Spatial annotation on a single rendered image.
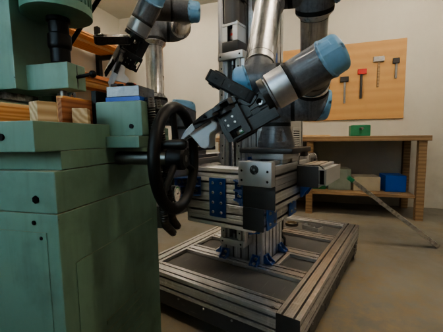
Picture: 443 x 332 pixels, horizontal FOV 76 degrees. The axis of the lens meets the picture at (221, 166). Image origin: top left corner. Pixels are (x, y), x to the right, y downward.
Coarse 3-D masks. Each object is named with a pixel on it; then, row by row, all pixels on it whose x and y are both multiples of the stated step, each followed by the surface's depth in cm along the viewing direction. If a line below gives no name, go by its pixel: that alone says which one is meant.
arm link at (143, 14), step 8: (144, 0) 92; (152, 0) 92; (160, 0) 93; (136, 8) 93; (144, 8) 93; (152, 8) 93; (160, 8) 95; (136, 16) 94; (144, 16) 94; (152, 16) 95; (152, 24) 97
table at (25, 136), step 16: (0, 128) 55; (16, 128) 54; (32, 128) 53; (48, 128) 56; (64, 128) 60; (80, 128) 65; (96, 128) 70; (0, 144) 55; (16, 144) 54; (32, 144) 53; (48, 144) 56; (64, 144) 60; (80, 144) 65; (96, 144) 70; (112, 144) 73; (128, 144) 72; (144, 144) 74
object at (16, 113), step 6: (0, 108) 62; (6, 108) 64; (12, 108) 65; (18, 108) 67; (24, 108) 68; (0, 114) 62; (6, 114) 64; (12, 114) 65; (18, 114) 67; (24, 114) 68; (0, 120) 62; (6, 120) 64; (12, 120) 65; (18, 120) 67; (24, 120) 68
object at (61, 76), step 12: (36, 72) 78; (48, 72) 77; (60, 72) 76; (72, 72) 77; (84, 72) 82; (36, 84) 78; (48, 84) 78; (60, 84) 77; (72, 84) 77; (84, 84) 82
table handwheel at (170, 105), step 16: (160, 112) 64; (176, 112) 72; (160, 128) 62; (176, 128) 72; (160, 144) 62; (192, 144) 85; (128, 160) 76; (144, 160) 75; (160, 160) 74; (176, 160) 71; (192, 160) 86; (160, 176) 62; (192, 176) 85; (160, 192) 63; (192, 192) 82; (176, 208) 71
